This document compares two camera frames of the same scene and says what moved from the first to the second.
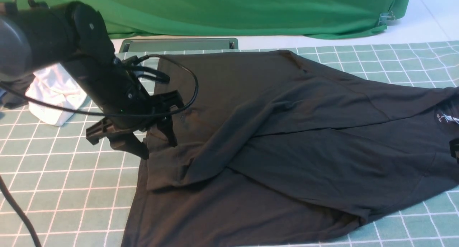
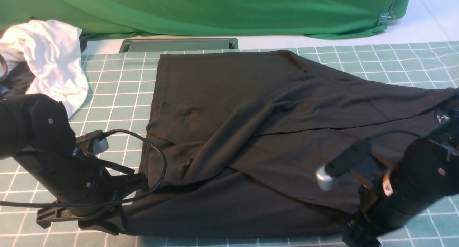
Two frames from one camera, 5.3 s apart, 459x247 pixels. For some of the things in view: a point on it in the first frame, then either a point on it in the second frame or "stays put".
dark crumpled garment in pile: [19, 83] stays put
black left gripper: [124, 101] to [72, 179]
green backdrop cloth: [317, 13] stays put
